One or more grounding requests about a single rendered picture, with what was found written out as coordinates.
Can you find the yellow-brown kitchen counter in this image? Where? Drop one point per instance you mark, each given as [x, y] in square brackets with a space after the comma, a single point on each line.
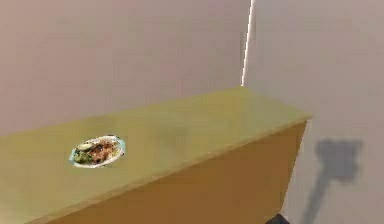
[186, 156]

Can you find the white plate of food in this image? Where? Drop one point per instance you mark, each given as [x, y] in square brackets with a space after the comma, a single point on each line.
[97, 151]

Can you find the black object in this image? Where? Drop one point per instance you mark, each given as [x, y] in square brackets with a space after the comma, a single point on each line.
[277, 220]

